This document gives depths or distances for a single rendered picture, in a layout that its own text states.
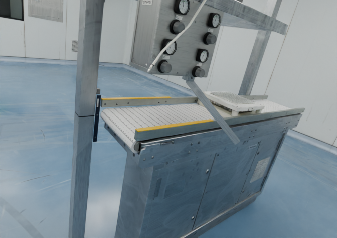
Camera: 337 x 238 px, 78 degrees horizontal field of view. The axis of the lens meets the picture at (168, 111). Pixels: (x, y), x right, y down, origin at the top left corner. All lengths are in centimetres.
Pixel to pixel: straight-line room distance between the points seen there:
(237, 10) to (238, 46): 364
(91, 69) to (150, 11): 35
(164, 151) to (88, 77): 38
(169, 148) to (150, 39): 38
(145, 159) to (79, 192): 45
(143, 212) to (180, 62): 63
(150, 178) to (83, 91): 41
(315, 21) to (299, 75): 79
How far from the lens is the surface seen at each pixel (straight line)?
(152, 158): 70
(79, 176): 100
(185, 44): 58
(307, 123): 400
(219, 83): 448
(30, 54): 574
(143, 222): 98
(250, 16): 77
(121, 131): 71
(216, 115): 74
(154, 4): 54
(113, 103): 86
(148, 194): 88
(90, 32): 78
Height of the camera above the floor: 112
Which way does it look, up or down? 19 degrees down
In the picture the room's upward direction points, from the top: 12 degrees clockwise
